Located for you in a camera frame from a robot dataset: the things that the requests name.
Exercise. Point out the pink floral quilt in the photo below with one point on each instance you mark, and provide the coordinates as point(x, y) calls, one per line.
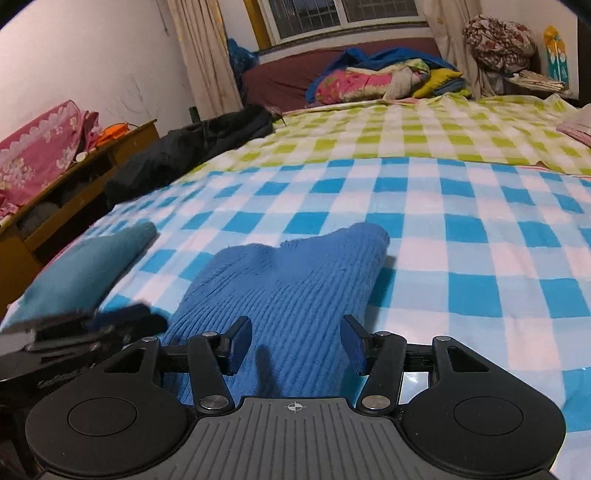
point(351, 83)

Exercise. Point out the maroon headboard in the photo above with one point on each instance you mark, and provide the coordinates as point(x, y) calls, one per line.
point(286, 74)

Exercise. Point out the dark board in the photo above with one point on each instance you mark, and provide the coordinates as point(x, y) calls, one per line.
point(585, 69)

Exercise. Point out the blue patterned cloth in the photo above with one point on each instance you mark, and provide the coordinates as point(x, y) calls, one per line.
point(238, 60)

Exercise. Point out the teal folded cloth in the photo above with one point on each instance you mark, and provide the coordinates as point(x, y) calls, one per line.
point(83, 267)

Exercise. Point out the stack of papers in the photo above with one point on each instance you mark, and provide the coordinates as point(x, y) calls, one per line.
point(540, 81)

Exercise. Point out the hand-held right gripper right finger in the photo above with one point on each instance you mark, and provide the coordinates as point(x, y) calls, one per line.
point(353, 346)

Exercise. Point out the pale pink cloth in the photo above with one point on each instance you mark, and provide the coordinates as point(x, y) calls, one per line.
point(579, 127)

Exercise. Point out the yellow pillow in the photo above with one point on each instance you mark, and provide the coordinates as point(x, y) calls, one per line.
point(438, 81)

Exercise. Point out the blue blanket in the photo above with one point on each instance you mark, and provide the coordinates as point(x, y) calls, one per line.
point(392, 56)

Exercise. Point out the beige curtain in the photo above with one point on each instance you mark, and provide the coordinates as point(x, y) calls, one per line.
point(203, 55)
point(455, 41)

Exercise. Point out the pink floral cloth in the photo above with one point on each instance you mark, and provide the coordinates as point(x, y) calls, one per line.
point(32, 147)

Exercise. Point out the yellow and blue bag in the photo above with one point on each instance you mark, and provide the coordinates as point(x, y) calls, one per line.
point(556, 55)

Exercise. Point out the blue knit sweater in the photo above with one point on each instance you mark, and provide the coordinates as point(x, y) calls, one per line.
point(286, 286)

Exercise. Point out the brown floral cloth bundle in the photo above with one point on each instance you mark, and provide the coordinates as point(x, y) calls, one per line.
point(498, 41)

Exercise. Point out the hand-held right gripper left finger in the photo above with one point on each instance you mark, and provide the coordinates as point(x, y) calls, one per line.
point(239, 344)

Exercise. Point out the barred window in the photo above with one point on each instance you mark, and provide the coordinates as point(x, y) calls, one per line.
point(314, 14)

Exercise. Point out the black jacket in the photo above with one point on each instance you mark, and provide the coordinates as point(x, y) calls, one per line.
point(184, 143)

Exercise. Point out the green bottle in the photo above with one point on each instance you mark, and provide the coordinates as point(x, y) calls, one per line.
point(194, 115)

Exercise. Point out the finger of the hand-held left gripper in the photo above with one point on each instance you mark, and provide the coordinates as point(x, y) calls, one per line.
point(145, 327)
point(124, 316)

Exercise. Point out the checkered bed sheet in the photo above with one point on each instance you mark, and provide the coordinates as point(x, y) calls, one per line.
point(415, 207)

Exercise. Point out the orange bag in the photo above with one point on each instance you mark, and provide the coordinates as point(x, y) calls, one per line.
point(111, 133)

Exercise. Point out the wooden desk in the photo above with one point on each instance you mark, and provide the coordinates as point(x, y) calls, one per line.
point(134, 138)

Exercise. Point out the pale grey cloth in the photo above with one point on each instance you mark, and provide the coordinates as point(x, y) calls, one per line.
point(401, 83)

